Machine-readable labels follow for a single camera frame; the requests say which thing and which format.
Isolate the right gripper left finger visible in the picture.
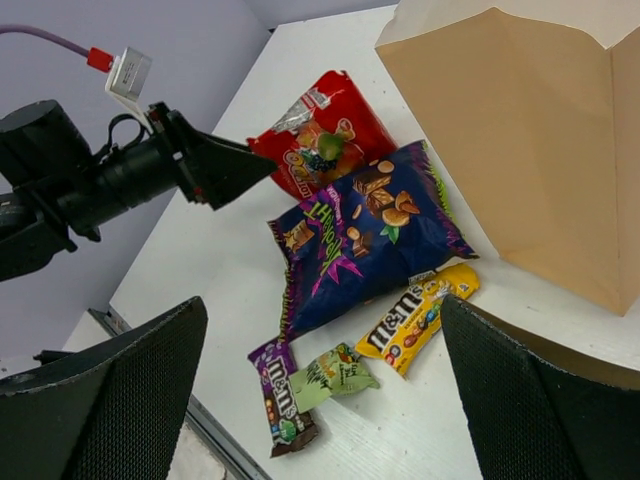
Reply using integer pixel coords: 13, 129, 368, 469
1, 297, 208, 479

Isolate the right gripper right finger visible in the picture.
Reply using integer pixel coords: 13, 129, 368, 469
441, 294, 639, 479

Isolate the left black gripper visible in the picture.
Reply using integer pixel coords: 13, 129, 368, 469
94, 102, 277, 220

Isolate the red fruit snack bag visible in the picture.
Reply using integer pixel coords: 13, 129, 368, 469
247, 70, 397, 200

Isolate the blue purple snack bag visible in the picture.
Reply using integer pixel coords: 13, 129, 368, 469
268, 141, 477, 341

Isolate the green snack packet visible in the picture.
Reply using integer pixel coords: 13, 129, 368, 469
289, 343, 380, 413

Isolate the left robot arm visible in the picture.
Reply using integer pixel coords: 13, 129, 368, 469
1, 100, 277, 280

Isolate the brown paper bag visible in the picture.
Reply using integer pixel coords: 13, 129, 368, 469
376, 1, 639, 315

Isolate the yellow M&M's packet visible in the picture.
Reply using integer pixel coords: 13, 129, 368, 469
355, 263, 480, 376

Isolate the purple M&M's packet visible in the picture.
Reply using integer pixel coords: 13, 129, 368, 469
248, 338, 320, 458

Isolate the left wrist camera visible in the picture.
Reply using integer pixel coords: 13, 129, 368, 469
104, 47, 152, 127

